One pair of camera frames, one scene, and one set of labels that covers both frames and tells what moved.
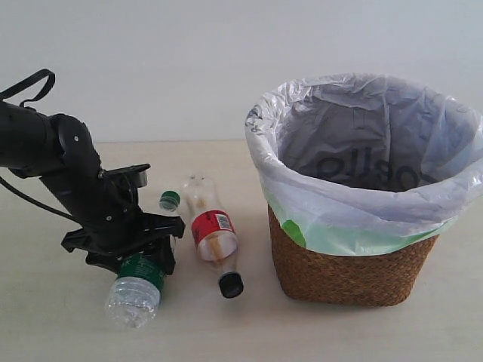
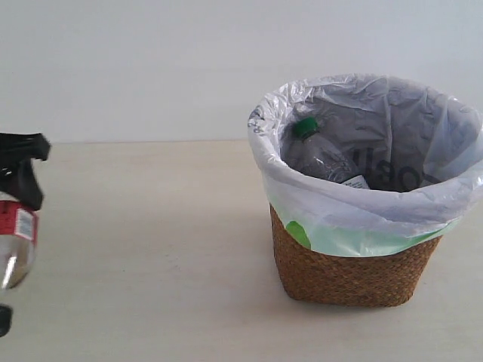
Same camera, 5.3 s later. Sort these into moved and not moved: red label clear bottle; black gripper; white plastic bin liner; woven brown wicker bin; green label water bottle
Moved: black gripper; red label clear bottle; green label water bottle
Not moved: white plastic bin liner; woven brown wicker bin
